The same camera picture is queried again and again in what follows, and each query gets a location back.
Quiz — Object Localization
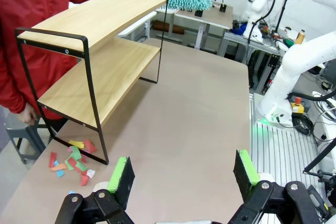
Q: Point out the two-tier wooden shelf black frame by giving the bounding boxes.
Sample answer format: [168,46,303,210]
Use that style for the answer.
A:
[14,0,169,166]

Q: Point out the blue object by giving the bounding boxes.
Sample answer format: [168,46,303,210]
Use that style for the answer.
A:
[232,23,247,36]

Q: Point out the aluminium frame workbench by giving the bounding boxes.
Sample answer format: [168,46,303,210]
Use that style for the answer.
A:
[222,31,283,96]

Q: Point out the wooden top desk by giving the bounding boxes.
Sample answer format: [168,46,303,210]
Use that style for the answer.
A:
[173,3,235,57]

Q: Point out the grey stool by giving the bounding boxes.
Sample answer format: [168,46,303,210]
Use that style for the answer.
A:
[4,118,53,165]

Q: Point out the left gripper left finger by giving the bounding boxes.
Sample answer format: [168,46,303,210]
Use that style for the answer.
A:
[54,156,136,224]

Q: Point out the yellow emergency stop box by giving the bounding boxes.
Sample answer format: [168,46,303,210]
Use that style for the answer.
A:
[290,97,305,116]

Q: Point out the person's right forearm red sleeve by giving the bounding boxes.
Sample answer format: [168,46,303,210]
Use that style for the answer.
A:
[0,50,40,116]

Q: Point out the brown bottle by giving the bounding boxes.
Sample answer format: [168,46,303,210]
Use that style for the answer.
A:
[293,29,307,45]

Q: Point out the brown cylinder rolls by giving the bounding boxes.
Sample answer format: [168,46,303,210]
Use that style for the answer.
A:
[152,20,185,35]

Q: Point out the white rounded-corner table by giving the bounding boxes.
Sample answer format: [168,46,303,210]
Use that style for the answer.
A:
[117,10,158,44]

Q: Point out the person's right hand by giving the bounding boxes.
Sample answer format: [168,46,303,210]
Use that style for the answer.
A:
[15,102,39,125]

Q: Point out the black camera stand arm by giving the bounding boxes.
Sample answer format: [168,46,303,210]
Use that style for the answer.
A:
[302,141,336,184]

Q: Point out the black cable bundle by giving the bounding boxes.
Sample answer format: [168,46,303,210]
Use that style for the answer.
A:
[291,113,316,137]

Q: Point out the aluminium slatted platform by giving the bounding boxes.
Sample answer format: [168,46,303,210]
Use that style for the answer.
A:
[249,120,325,176]

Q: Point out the orange paper scrap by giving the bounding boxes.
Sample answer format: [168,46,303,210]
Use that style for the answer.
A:
[50,163,68,172]

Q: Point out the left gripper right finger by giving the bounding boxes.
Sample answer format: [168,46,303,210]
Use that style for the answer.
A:
[227,150,325,224]

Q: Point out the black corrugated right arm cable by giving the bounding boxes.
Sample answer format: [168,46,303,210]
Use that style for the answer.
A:
[287,90,336,103]

